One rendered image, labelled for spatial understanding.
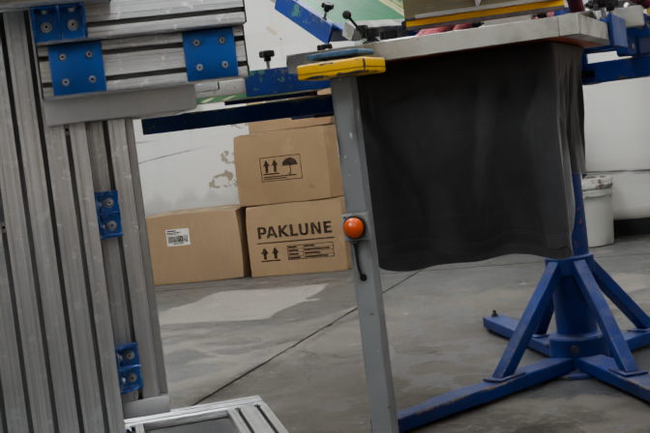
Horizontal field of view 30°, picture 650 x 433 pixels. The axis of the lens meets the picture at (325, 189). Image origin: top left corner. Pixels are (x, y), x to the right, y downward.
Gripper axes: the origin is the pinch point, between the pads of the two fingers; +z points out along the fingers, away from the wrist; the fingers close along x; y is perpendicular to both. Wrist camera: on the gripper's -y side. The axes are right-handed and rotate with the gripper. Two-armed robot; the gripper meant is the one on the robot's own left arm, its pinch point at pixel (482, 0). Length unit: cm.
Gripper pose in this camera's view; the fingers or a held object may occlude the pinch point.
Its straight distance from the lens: 294.1
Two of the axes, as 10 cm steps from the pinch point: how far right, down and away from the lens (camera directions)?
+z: 1.1, 9.9, 0.5
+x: -3.3, 0.9, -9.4
